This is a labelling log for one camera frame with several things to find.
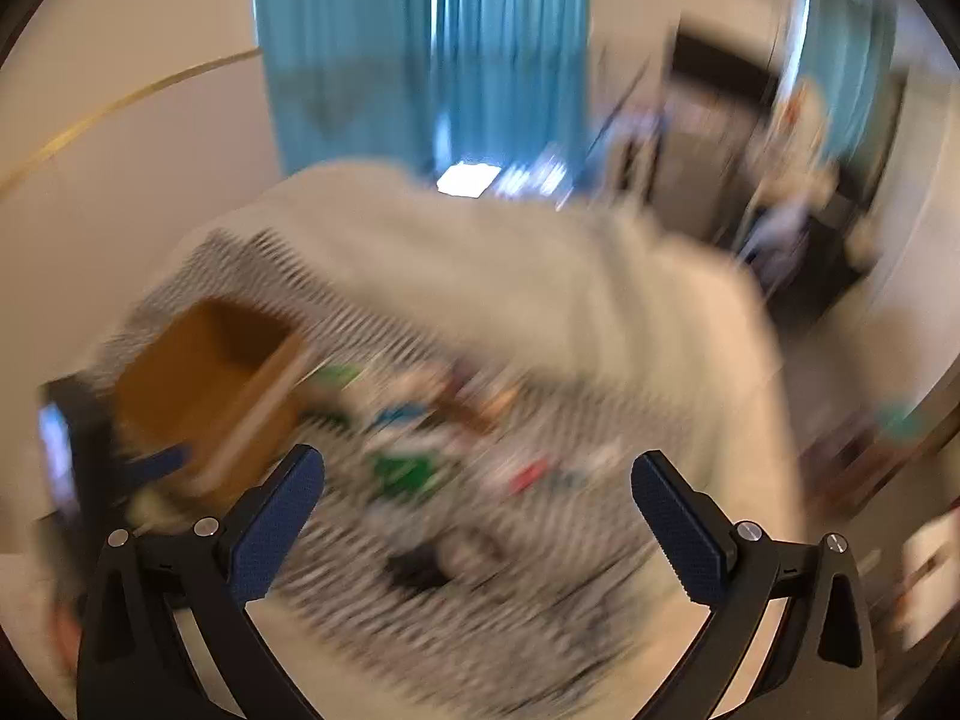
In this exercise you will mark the pale green quilt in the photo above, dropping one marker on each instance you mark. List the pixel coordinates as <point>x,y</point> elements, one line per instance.
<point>562,292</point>

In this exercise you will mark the green and white box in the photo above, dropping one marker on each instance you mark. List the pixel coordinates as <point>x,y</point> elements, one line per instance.
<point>405,474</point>

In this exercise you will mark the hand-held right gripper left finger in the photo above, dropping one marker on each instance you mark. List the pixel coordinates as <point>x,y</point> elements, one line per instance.
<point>274,532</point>

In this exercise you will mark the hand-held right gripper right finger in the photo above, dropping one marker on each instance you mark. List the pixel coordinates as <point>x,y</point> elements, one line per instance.
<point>679,532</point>

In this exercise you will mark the gold wall trim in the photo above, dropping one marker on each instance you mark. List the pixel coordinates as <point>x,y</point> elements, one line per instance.
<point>161,80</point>

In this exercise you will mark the blue curtain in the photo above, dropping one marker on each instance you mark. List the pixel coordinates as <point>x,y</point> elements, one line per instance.
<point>847,45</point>
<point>360,37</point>

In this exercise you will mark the dark cabinet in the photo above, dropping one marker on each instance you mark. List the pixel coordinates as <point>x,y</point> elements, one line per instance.
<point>720,64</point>

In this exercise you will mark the brown cardboard box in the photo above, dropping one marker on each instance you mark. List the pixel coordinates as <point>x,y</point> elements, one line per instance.
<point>202,360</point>

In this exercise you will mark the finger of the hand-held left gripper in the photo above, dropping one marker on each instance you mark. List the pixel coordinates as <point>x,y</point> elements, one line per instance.
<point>161,460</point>

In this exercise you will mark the black white checked cloth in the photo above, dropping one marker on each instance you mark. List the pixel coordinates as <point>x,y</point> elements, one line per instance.
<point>337,292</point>

